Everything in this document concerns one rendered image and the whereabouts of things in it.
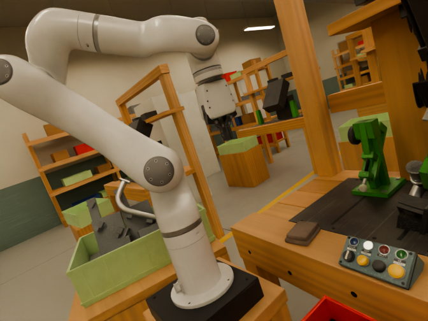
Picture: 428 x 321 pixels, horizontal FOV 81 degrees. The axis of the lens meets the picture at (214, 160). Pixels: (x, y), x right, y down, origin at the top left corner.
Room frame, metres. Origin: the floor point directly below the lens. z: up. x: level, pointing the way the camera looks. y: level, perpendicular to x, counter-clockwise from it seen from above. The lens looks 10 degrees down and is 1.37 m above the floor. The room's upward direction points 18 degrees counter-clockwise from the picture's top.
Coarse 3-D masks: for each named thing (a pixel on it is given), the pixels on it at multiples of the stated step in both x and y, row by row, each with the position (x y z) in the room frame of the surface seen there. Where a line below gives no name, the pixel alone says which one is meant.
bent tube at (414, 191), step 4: (424, 116) 0.62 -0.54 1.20; (424, 120) 0.62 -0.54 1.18; (412, 188) 0.65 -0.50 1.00; (416, 188) 0.64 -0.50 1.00; (420, 188) 0.63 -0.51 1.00; (412, 192) 0.64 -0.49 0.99; (416, 192) 0.63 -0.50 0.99; (420, 192) 0.63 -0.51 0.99; (424, 192) 0.63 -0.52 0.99; (416, 196) 0.63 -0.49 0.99; (420, 196) 0.62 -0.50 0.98
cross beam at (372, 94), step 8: (360, 88) 1.10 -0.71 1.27; (368, 88) 1.08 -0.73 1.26; (376, 88) 1.05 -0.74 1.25; (328, 96) 1.24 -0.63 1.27; (336, 96) 1.20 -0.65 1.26; (344, 96) 1.17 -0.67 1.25; (352, 96) 1.14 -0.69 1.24; (360, 96) 1.11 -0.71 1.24; (368, 96) 1.08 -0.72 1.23; (376, 96) 1.06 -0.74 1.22; (384, 96) 1.03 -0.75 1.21; (336, 104) 1.21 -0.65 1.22; (344, 104) 1.18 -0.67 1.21; (352, 104) 1.15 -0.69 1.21; (360, 104) 1.12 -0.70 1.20; (368, 104) 1.09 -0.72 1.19; (376, 104) 1.06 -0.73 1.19
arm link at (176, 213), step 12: (180, 180) 0.73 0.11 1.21; (168, 192) 0.71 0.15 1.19; (180, 192) 0.70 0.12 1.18; (156, 204) 0.69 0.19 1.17; (168, 204) 0.66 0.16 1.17; (180, 204) 0.65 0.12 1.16; (192, 204) 0.67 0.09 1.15; (156, 216) 0.66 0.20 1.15; (168, 216) 0.63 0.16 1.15; (180, 216) 0.63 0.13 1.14; (192, 216) 0.64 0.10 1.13; (168, 228) 0.63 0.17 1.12; (180, 228) 0.62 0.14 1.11; (192, 228) 0.63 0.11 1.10
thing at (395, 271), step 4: (392, 264) 0.48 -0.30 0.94; (396, 264) 0.47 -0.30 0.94; (388, 268) 0.48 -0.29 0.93; (392, 268) 0.47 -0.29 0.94; (396, 268) 0.47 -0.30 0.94; (400, 268) 0.46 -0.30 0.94; (392, 272) 0.47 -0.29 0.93; (396, 272) 0.46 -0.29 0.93; (400, 272) 0.46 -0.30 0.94; (392, 276) 0.46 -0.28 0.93; (396, 276) 0.46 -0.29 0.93; (400, 276) 0.46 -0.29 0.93
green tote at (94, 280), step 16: (208, 224) 1.13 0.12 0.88; (80, 240) 1.28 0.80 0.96; (144, 240) 1.03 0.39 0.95; (160, 240) 1.06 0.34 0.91; (80, 256) 1.16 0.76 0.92; (112, 256) 0.99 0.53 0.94; (128, 256) 1.01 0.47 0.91; (144, 256) 1.03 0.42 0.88; (160, 256) 1.05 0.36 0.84; (80, 272) 0.95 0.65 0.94; (96, 272) 0.96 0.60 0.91; (112, 272) 0.98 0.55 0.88; (128, 272) 1.00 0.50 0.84; (144, 272) 1.02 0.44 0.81; (80, 288) 0.94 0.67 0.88; (96, 288) 0.96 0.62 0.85; (112, 288) 0.97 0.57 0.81
